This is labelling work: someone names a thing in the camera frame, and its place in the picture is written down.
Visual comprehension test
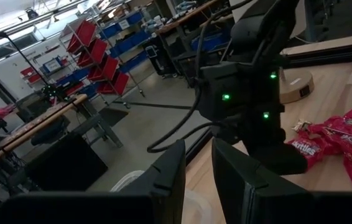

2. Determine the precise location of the red storage bin rack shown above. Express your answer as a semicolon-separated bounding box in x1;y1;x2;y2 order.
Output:
59;19;146;110

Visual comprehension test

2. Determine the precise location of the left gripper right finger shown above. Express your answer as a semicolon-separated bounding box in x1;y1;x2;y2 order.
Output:
212;138;352;224

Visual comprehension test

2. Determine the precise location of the wooden workbench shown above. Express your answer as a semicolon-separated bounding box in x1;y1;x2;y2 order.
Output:
141;0;236;78

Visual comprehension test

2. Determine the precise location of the pink cloth bundle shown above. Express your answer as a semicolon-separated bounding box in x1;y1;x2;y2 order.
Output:
0;104;17;119

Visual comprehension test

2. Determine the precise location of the low blue bin row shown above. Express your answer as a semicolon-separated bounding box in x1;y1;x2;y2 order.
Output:
56;67;99;97

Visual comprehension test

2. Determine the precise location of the blue storage bin shelf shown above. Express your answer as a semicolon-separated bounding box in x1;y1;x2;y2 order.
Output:
100;11;152;74

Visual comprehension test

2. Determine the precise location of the black desk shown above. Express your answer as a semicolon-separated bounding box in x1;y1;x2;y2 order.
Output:
23;133;109;191

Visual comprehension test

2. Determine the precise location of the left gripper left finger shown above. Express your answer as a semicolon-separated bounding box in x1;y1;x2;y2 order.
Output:
0;139;186;224

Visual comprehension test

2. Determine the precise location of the black hanging camera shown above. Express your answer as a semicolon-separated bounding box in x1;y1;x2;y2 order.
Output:
25;7;39;20

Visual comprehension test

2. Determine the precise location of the gold foil candy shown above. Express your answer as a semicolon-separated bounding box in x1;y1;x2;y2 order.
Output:
291;119;312;133

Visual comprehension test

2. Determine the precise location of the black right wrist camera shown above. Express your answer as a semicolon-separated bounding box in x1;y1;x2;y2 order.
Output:
211;121;248;146

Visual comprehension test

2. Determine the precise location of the black stool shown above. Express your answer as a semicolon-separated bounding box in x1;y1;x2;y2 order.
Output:
30;115;72;147

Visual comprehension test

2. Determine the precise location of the black metal stand frame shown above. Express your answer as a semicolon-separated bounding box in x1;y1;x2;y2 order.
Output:
0;30;52;91

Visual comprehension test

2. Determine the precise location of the long wooden table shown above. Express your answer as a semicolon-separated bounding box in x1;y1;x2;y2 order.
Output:
0;94;124;174

